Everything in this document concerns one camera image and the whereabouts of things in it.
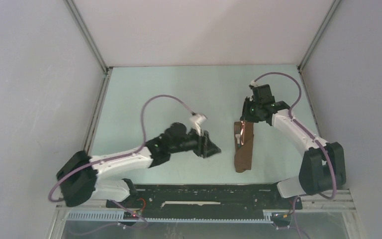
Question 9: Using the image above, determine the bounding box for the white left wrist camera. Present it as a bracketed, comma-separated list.
[190, 113, 207, 136]

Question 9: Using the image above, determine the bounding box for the corner aluminium post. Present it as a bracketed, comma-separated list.
[63, 0, 109, 74]
[298, 0, 342, 73]

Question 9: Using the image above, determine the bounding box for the left corner aluminium post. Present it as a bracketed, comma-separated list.
[63, 0, 109, 74]

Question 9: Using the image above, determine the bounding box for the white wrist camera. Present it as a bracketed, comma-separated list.
[190, 113, 207, 136]
[249, 80, 258, 89]

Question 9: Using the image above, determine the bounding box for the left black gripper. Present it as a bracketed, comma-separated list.
[169, 125, 221, 159]

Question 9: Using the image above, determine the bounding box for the white toothed cable duct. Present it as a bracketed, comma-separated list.
[66, 210, 273, 224]

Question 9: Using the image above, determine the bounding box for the brown cloth napkin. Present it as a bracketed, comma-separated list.
[234, 121, 254, 173]

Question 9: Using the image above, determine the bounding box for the aluminium frame rail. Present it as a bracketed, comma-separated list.
[56, 190, 356, 212]

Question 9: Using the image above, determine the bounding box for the right corner aluminium post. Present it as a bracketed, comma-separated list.
[298, 0, 342, 73]

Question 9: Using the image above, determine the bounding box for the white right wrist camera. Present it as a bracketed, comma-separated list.
[249, 80, 258, 89]

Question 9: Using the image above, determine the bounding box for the brown wooden knife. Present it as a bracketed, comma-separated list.
[239, 121, 245, 147]

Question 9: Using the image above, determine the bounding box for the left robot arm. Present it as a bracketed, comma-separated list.
[56, 122, 221, 208]

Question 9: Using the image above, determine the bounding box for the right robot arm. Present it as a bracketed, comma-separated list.
[241, 85, 347, 208]

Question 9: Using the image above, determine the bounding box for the fork with dark handle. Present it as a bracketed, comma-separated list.
[234, 121, 243, 148]

